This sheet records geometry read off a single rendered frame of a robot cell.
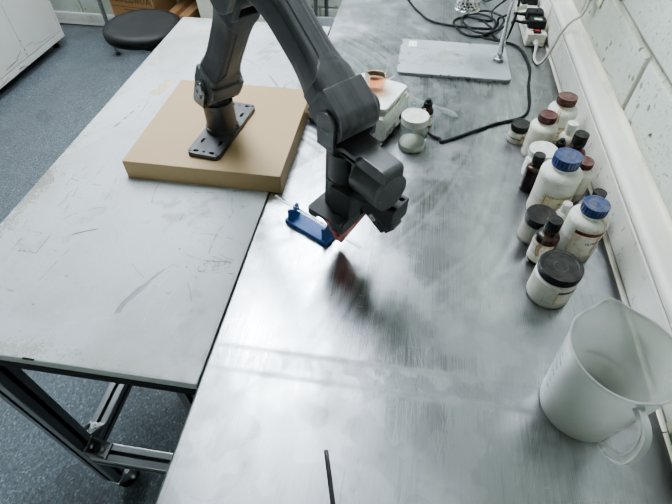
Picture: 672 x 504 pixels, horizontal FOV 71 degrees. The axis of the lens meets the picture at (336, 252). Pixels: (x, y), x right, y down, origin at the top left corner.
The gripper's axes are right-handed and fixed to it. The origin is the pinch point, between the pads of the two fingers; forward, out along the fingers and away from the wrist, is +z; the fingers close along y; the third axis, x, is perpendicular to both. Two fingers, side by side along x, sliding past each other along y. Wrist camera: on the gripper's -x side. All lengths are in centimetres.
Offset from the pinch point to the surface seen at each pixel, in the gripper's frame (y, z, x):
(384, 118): 30.0, -3.5, 11.5
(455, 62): 72, 2, 16
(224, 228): -9.7, 3.6, 19.7
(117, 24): 62, 36, 170
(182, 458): -41.6, 2.4, -6.6
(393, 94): 36.3, -5.5, 13.7
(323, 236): -1.3, 0.9, 2.7
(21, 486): -72, 95, 61
